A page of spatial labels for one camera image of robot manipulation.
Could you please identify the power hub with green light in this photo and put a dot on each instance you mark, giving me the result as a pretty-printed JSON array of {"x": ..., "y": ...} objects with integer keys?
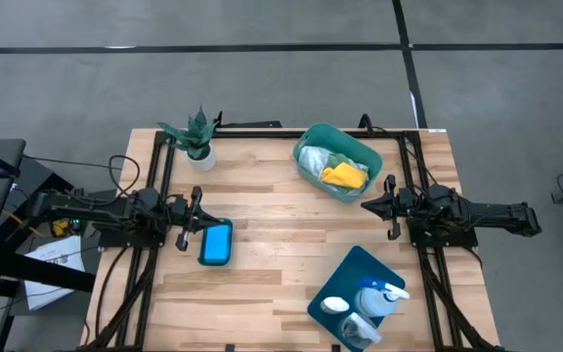
[{"x": 61, "y": 227}]

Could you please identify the blue sponge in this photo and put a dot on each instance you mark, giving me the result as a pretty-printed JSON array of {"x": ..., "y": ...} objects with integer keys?
[{"x": 216, "y": 243}]

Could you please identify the blue liquid spray bottle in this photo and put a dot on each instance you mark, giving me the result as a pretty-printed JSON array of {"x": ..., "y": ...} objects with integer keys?
[{"x": 374, "y": 300}]

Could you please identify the snake plant in white pot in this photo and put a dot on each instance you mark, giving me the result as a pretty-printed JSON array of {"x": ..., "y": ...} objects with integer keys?
[{"x": 202, "y": 159}]

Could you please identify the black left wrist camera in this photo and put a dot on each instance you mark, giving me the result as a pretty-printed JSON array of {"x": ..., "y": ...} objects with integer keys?
[{"x": 148, "y": 197}]

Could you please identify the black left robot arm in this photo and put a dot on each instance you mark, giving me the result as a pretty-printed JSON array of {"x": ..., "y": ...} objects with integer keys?
[{"x": 96, "y": 207}]

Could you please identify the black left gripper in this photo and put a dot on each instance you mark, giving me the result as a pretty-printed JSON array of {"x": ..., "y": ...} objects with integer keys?
[{"x": 188, "y": 217}]

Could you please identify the white lotion bottle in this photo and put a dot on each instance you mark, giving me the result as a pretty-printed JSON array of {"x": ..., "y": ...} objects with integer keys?
[{"x": 334, "y": 305}]

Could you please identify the yellow cloth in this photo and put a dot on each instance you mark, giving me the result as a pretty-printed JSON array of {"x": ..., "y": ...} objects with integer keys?
[{"x": 345, "y": 176}]

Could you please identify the clear crushed plastic bottle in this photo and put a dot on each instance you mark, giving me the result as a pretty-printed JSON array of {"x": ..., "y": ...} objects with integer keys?
[{"x": 359, "y": 332}]

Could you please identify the small green rectangular tray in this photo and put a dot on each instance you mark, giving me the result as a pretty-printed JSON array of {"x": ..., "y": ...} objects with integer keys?
[{"x": 230, "y": 244}]

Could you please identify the green cloth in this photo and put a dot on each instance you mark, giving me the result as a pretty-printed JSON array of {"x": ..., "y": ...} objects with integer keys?
[{"x": 342, "y": 158}]

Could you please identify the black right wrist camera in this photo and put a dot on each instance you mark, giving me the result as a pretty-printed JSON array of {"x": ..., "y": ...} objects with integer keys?
[{"x": 440, "y": 192}]

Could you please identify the dark teal plastic tray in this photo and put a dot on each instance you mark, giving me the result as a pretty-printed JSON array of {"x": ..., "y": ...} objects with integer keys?
[{"x": 340, "y": 278}]

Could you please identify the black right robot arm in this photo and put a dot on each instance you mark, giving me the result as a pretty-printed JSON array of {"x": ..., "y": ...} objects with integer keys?
[{"x": 496, "y": 212}]

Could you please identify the white plastic bag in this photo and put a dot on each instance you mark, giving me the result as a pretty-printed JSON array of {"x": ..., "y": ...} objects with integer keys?
[{"x": 311, "y": 161}]

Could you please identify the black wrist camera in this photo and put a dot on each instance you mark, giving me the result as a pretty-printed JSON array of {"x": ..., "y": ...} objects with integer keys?
[
  {"x": 440, "y": 192},
  {"x": 148, "y": 197}
]

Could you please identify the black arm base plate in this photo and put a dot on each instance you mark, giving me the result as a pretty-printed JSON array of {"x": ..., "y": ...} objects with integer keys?
[
  {"x": 115, "y": 240},
  {"x": 457, "y": 240}
]

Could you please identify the white paper sheets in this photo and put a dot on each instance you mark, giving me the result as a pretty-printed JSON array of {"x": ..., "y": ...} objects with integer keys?
[{"x": 61, "y": 254}]

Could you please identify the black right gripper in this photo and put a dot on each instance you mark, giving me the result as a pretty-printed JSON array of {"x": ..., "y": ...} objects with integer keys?
[{"x": 399, "y": 205}]

